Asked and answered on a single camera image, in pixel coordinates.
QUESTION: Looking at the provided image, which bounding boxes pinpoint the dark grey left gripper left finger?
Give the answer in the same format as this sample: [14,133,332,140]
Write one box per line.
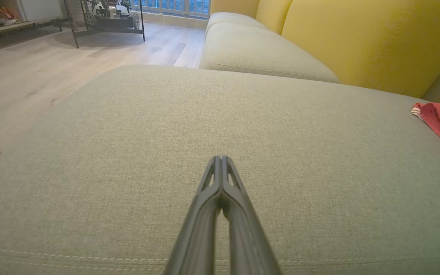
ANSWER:
[164,156,223,275]

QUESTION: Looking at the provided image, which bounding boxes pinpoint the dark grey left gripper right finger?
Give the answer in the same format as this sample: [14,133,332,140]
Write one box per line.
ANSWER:
[221,156,282,275]

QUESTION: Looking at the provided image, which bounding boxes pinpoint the red shorts with white trim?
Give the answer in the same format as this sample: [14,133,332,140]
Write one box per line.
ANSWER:
[411,102,440,149]

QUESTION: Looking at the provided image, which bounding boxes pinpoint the large grey sofa ottoman cushion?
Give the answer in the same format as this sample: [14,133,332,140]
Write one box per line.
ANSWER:
[0,64,440,275]

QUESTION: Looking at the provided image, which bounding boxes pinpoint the yellow sofa back cushion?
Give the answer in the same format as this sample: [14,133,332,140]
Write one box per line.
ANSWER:
[255,0,294,36]
[281,0,440,99]

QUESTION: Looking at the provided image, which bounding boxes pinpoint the white window railing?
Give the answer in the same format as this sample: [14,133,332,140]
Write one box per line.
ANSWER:
[130,0,211,18]

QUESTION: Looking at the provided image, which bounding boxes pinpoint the black metal rack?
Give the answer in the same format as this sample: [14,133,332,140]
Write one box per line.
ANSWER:
[62,0,146,49]

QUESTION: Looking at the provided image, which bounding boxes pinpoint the low white shelf cabinet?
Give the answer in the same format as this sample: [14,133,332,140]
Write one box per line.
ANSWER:
[0,0,65,39]

